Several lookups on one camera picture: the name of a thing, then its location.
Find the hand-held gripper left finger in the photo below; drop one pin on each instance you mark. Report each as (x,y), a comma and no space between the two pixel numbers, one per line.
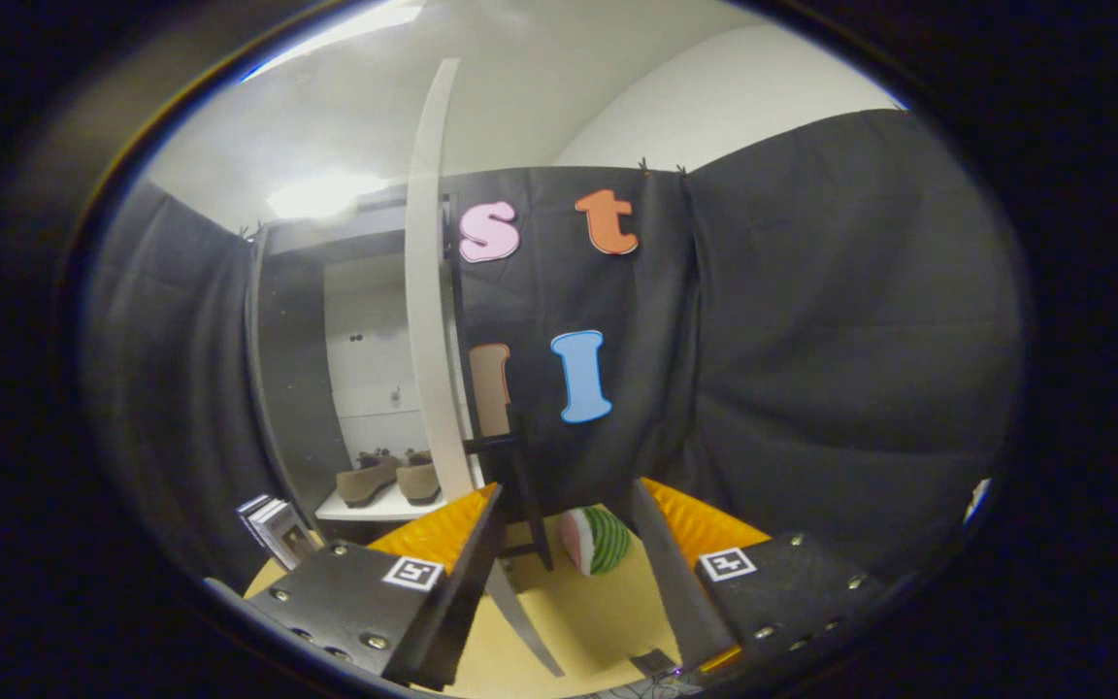
(467,582)

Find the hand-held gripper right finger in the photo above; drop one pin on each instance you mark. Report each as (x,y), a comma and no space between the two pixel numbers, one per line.
(675,582)

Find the brown fuzzy shoe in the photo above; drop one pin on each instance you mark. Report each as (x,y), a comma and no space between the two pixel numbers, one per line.
(367,481)
(418,479)

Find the white shoe cabinet door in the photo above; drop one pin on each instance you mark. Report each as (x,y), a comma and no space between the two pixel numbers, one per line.
(428,340)

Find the dark grey shoe cabinet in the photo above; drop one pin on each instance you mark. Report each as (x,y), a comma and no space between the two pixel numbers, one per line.
(297,388)

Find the white cabinet shelf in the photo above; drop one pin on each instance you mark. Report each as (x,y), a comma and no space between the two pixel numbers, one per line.
(375,509)

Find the watermelon slice toy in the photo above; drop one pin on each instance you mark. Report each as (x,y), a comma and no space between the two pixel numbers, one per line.
(603,539)

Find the stack of books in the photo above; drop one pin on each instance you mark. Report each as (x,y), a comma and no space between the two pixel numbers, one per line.
(282,532)

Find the black backdrop cloth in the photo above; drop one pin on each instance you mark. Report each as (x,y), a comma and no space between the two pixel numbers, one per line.
(811,340)

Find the ceiling light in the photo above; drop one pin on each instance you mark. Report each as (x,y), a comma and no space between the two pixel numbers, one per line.
(321,196)
(345,29)

